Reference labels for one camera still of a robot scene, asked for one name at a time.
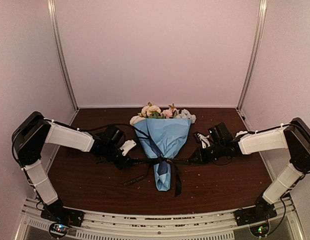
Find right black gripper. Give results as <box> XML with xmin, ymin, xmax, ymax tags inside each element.
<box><xmin>189</xmin><ymin>142</ymin><xmax>225</xmax><ymax>164</ymax></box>

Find black ribbon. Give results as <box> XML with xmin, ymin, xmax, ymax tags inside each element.
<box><xmin>123</xmin><ymin>135</ymin><xmax>192</xmax><ymax>197</ymax></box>

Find blue wrapping paper sheet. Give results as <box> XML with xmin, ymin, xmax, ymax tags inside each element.
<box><xmin>133</xmin><ymin>117</ymin><xmax>193</xmax><ymax>193</ymax></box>

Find light blue flower stem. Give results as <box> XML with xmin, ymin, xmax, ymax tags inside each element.
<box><xmin>176</xmin><ymin>109</ymin><xmax>197</xmax><ymax>124</ymax></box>

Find large pink peony stem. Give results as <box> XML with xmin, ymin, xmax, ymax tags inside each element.
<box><xmin>161</xmin><ymin>103</ymin><xmax>179</xmax><ymax>119</ymax></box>

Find white rose stem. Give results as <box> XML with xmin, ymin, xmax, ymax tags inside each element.
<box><xmin>129</xmin><ymin>102</ymin><xmax>162</xmax><ymax>126</ymax></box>

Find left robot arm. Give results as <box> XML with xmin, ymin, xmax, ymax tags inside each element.
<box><xmin>11</xmin><ymin>111</ymin><xmax>137</xmax><ymax>222</ymax></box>

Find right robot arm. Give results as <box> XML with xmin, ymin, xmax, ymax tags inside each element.
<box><xmin>189</xmin><ymin>117</ymin><xmax>310</xmax><ymax>221</ymax></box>

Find scalloped white dish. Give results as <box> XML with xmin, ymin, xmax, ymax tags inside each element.
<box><xmin>235</xmin><ymin>130</ymin><xmax>249</xmax><ymax>138</ymax></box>

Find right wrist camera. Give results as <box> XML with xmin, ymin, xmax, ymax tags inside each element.
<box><xmin>193</xmin><ymin>132</ymin><xmax>211</xmax><ymax>149</ymax></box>

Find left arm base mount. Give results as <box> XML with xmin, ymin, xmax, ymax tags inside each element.
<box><xmin>40</xmin><ymin>206</ymin><xmax>85</xmax><ymax>239</ymax></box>

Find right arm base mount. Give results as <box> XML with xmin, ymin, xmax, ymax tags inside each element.
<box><xmin>233</xmin><ymin>201</ymin><xmax>277</xmax><ymax>238</ymax></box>

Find aluminium front rail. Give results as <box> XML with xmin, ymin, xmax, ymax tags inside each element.
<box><xmin>19</xmin><ymin>196</ymin><xmax>301</xmax><ymax>240</ymax></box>

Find right aluminium frame post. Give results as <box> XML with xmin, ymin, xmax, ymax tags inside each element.
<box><xmin>236</xmin><ymin>0</ymin><xmax>268</xmax><ymax>112</ymax></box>

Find aluminium frame post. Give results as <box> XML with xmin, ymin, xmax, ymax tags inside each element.
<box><xmin>47</xmin><ymin>0</ymin><xmax>79</xmax><ymax>112</ymax></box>
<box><xmin>236</xmin><ymin>0</ymin><xmax>268</xmax><ymax>112</ymax></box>

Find left aluminium frame post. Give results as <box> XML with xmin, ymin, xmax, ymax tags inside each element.
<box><xmin>47</xmin><ymin>0</ymin><xmax>79</xmax><ymax>112</ymax></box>

